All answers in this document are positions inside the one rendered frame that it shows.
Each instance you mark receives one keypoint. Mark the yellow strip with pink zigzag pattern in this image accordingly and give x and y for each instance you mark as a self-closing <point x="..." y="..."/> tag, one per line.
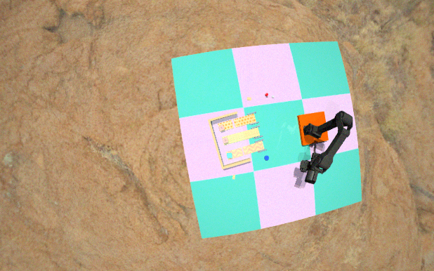
<point x="256" y="147"/>

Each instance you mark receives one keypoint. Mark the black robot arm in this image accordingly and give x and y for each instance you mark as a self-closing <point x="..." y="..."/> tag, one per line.
<point x="325" y="159"/>

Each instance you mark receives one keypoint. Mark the yellow strip with orange polka dots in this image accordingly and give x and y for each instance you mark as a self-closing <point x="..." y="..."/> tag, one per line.
<point x="247" y="119"/>

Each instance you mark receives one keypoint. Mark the pale yellow striped strip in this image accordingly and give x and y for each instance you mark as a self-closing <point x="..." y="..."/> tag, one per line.
<point x="251" y="133"/>

